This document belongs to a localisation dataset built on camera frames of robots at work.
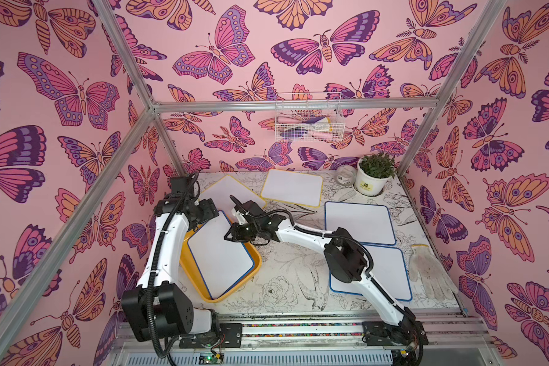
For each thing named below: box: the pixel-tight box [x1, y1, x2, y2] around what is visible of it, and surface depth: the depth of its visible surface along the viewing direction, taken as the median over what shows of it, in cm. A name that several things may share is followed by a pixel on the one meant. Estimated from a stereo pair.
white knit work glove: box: [408, 243, 460, 301], surface depth 87 cm
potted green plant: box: [354, 152, 397, 196], surface depth 102 cm
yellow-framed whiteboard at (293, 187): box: [260, 168, 324, 208], surface depth 119 cm
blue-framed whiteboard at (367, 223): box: [324, 201, 397, 245], surface depth 106 cm
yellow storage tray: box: [179, 210, 263, 303], surface depth 85 cm
